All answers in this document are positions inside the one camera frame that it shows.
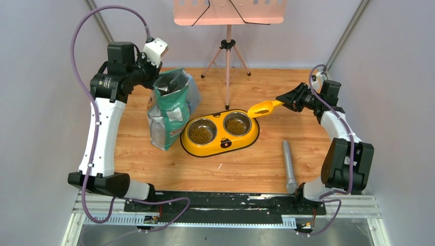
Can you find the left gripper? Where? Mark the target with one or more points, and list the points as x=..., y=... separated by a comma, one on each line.
x=149, y=77

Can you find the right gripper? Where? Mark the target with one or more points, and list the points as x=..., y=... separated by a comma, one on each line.
x=292, y=99

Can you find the yellow plastic scoop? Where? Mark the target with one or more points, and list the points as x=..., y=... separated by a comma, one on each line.
x=263, y=108

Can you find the green pet food bag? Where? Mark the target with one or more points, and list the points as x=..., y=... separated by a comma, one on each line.
x=168, y=111

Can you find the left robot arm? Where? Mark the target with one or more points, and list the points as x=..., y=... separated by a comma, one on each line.
x=115, y=80

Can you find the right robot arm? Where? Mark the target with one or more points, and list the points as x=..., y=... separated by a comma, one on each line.
x=347, y=164

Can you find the yellow double pet bowl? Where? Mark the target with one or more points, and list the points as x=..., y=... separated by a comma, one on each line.
x=224, y=142

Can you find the blue wrapped package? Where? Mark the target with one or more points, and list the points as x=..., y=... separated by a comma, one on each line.
x=193, y=98

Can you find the brown kibble in bowls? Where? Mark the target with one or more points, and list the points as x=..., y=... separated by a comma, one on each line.
x=203, y=131

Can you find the grey metal tube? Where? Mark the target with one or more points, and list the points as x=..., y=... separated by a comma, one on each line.
x=291, y=183

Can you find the pink music stand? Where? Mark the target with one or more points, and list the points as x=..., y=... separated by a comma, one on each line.
x=228, y=14

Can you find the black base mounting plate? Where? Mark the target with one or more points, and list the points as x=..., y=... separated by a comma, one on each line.
x=173, y=202

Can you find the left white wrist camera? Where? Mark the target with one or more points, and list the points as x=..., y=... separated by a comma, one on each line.
x=155, y=49

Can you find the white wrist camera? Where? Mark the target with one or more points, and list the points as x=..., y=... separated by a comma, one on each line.
x=155, y=49
x=317, y=80

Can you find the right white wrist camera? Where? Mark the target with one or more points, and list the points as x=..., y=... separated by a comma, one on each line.
x=317, y=80

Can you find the slotted cable duct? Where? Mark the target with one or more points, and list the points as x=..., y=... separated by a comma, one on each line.
x=212, y=219

